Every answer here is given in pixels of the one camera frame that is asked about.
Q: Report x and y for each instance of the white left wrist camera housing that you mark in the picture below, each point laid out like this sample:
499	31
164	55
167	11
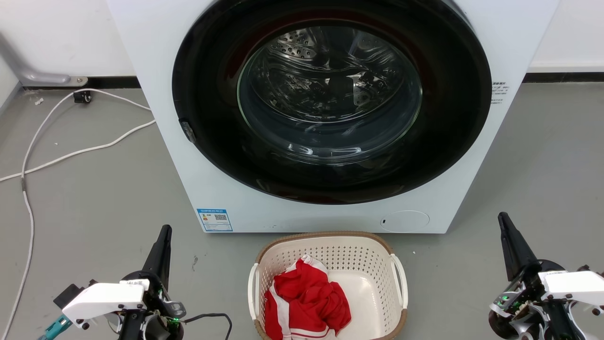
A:
104	298

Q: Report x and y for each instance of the grey wall pipe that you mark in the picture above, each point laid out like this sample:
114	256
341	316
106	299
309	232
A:
29	75

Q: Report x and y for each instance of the white front-load washing machine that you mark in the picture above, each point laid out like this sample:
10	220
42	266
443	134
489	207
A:
330	218

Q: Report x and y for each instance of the round black washer door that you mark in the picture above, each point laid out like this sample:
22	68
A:
203	71

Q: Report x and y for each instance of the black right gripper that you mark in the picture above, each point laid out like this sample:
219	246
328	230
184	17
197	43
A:
521	295

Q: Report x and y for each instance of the grey washer door latch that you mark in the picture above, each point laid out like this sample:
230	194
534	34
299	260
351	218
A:
188	131

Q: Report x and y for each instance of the steel washer drum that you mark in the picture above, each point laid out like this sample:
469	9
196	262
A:
302	47

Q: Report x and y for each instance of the red and white garment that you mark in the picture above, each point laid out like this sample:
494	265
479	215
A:
306	297

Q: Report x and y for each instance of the round white filter cap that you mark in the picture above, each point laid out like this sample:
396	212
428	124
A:
405	221

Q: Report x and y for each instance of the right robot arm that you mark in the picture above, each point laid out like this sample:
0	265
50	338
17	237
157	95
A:
559	323

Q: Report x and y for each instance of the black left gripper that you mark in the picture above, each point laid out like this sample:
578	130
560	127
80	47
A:
160	295

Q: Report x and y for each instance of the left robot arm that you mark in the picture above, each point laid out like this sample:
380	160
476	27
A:
132	330

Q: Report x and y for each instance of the blue energy label sticker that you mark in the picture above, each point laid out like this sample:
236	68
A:
214	220

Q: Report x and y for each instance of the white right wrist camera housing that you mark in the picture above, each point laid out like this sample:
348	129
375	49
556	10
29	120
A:
573	283

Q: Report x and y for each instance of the cream plastic laundry basket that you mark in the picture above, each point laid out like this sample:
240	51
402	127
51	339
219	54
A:
365	293

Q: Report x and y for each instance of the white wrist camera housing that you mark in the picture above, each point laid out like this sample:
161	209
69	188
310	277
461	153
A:
573	283
104	298

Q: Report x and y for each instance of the small black floor clip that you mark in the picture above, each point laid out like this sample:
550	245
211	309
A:
82	97

